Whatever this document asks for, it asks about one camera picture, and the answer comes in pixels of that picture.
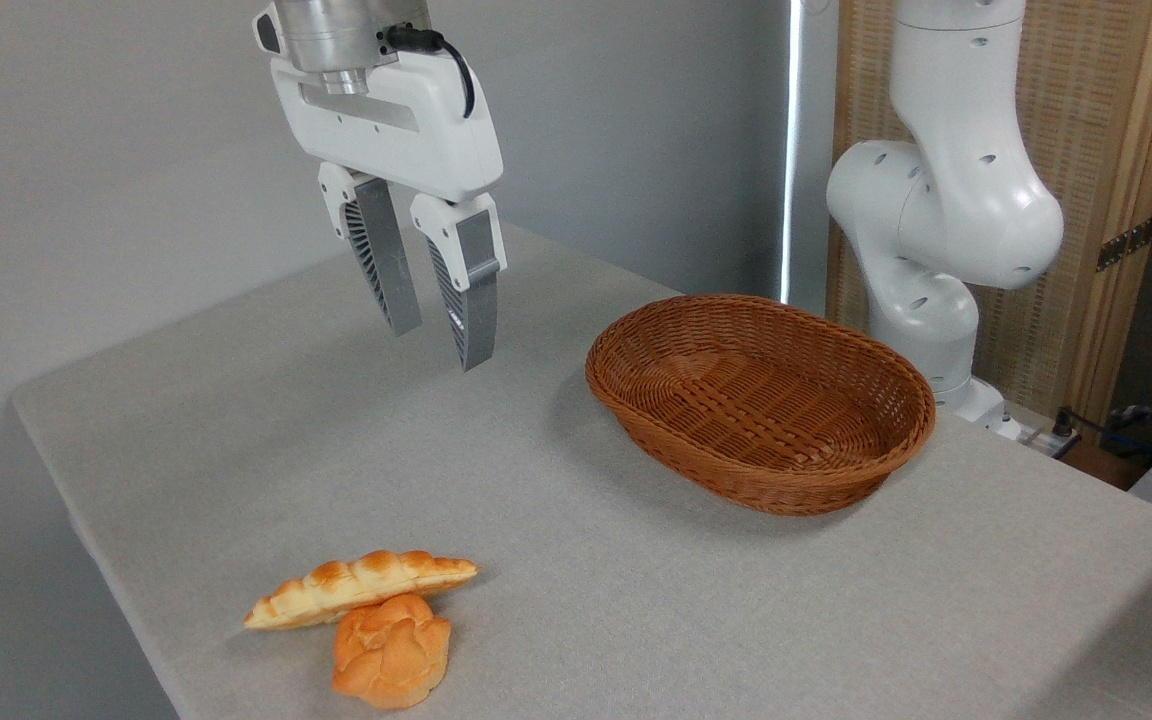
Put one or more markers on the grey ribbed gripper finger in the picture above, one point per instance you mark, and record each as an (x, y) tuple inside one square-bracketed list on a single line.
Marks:
[(471, 290), (381, 250)]

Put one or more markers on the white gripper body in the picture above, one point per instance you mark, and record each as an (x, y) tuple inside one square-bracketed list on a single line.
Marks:
[(406, 130)]

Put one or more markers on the long braided bread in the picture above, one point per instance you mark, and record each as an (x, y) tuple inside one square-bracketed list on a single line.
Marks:
[(356, 585)]

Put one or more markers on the brown oval wicker basket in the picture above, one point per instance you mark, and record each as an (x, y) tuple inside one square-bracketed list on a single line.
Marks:
[(736, 470)]

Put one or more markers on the round knotted bread roll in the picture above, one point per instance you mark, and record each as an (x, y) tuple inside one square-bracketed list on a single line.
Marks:
[(391, 655)]

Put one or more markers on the grey tablecloth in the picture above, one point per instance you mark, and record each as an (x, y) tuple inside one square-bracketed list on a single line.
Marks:
[(536, 560)]

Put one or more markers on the wooden woven folding screen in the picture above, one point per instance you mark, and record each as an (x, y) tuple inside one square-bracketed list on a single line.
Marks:
[(1086, 120)]

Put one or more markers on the dark metal screen hinge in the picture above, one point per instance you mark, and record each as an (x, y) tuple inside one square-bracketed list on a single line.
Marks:
[(1126, 243)]

